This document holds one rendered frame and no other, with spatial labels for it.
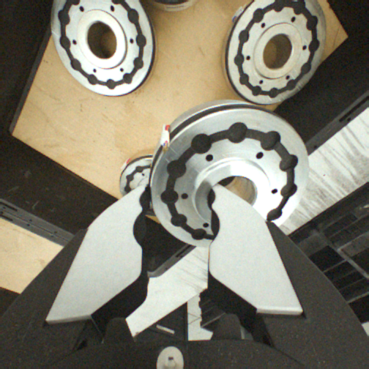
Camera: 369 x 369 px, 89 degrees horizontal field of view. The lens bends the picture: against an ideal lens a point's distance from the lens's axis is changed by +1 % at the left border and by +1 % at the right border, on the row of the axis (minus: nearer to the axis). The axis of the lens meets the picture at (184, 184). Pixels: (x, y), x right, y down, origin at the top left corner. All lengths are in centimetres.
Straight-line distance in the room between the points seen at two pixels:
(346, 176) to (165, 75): 49
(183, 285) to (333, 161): 59
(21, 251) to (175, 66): 46
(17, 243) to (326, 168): 69
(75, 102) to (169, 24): 15
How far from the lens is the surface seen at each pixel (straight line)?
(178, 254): 28
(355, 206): 105
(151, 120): 28
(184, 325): 191
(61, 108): 32
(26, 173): 32
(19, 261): 56
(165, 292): 80
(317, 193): 59
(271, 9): 26
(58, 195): 31
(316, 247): 132
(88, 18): 25
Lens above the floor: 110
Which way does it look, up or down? 60 degrees down
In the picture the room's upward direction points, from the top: 179 degrees clockwise
